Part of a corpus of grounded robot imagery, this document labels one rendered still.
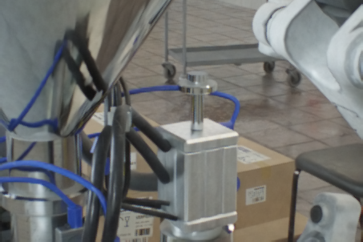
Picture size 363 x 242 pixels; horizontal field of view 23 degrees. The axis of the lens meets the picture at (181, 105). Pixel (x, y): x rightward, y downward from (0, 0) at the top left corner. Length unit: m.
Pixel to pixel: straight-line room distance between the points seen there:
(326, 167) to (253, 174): 0.69
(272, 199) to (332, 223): 2.88
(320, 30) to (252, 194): 2.17
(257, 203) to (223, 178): 3.07
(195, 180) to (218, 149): 0.03
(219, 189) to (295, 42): 0.92
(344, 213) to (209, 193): 0.28
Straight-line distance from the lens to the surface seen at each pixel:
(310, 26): 1.59
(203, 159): 0.66
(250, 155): 3.84
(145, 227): 3.49
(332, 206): 0.92
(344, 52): 1.40
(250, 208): 3.73
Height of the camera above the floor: 1.60
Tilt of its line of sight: 15 degrees down
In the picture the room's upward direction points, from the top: straight up
